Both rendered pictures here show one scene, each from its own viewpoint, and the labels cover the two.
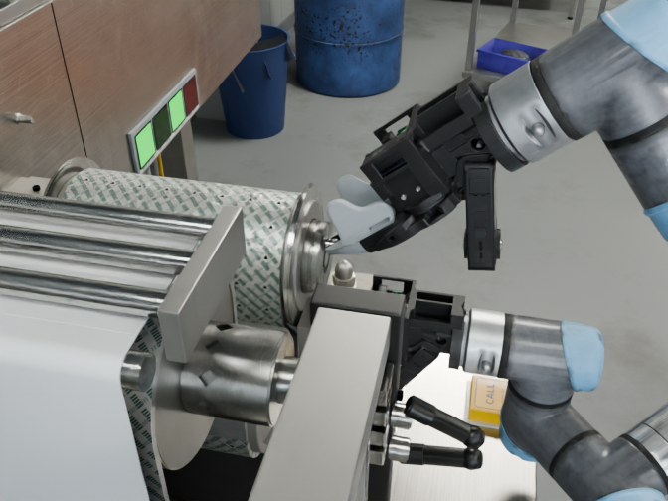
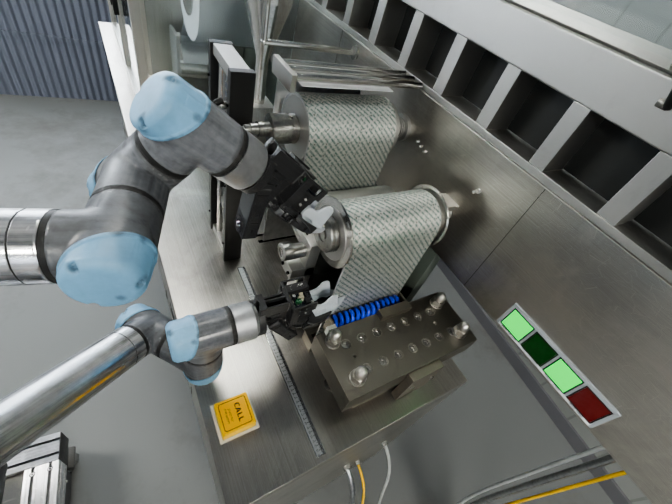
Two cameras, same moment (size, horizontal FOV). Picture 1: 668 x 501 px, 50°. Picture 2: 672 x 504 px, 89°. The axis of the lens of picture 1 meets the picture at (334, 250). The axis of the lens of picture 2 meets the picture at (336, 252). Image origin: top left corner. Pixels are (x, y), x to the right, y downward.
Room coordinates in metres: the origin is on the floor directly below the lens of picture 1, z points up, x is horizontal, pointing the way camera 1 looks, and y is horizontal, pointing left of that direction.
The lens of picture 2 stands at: (0.90, -0.39, 1.70)
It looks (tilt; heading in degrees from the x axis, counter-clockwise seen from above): 44 degrees down; 125
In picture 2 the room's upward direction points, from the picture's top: 20 degrees clockwise
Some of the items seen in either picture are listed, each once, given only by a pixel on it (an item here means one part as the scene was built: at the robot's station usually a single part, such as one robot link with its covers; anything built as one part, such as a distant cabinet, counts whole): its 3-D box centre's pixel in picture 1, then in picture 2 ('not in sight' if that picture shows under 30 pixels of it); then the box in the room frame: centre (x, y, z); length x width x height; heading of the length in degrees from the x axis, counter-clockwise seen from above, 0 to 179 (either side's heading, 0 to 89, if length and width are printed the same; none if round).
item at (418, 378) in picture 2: not in sight; (417, 380); (0.90, 0.15, 0.96); 0.10 x 0.03 x 0.11; 78
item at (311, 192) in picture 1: (305, 254); (331, 232); (0.59, 0.03, 1.25); 0.15 x 0.01 x 0.15; 168
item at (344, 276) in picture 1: (343, 273); (360, 374); (0.81, -0.01, 1.05); 0.04 x 0.04 x 0.04
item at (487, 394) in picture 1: (494, 400); (234, 414); (0.70, -0.23, 0.91); 0.07 x 0.07 x 0.02; 78
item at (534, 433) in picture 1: (543, 420); (196, 354); (0.58, -0.25, 1.01); 0.11 x 0.08 x 0.11; 26
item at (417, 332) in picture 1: (412, 327); (283, 307); (0.63, -0.09, 1.12); 0.12 x 0.08 x 0.09; 78
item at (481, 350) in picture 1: (479, 343); (243, 320); (0.61, -0.17, 1.11); 0.08 x 0.05 x 0.08; 168
